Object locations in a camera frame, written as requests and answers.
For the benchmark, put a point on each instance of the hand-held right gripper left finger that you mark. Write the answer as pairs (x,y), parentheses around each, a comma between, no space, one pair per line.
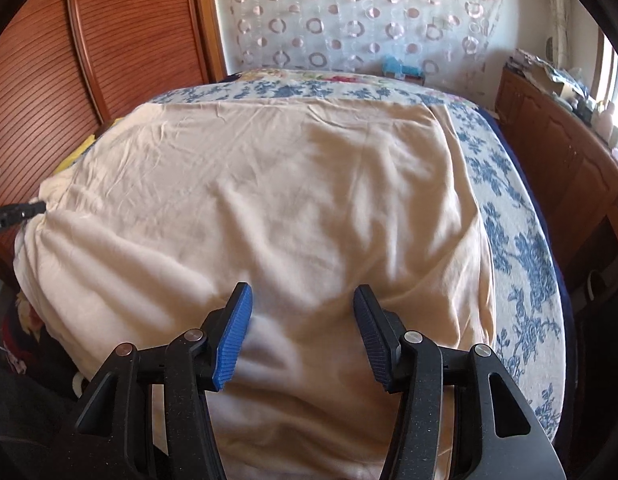
(234,335)

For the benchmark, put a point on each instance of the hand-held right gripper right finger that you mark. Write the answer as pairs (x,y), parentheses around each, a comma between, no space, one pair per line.
(374,340)

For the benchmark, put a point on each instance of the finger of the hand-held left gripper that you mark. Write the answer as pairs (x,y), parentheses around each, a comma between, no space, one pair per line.
(11,214)

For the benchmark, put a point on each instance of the beige t-shirt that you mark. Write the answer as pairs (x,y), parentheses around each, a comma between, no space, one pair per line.
(264,185)

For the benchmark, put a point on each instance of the colourful printed cloth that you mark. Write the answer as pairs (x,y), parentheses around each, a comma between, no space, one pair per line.
(19,330)

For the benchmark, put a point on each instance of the blue floral blanket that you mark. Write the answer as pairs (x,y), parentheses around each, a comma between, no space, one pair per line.
(519,260)

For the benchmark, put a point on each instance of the wooden headboard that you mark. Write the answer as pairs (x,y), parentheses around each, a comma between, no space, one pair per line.
(114,35)

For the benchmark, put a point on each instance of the wooden cabinet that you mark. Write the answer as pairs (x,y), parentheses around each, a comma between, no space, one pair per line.
(554,145)

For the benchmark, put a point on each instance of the pink floral quilt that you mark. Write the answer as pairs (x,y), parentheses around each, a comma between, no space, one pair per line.
(309,76)

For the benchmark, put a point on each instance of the blue plastic bag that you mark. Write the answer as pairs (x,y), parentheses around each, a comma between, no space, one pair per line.
(394,66)

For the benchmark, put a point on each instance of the pile of clutter on cabinet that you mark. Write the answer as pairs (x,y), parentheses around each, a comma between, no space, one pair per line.
(539,72)

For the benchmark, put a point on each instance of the circle-patterned sheer curtain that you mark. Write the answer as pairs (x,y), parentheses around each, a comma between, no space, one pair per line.
(339,10)

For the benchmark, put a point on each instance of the white lace curtain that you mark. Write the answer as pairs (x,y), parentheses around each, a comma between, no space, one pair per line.
(564,20)

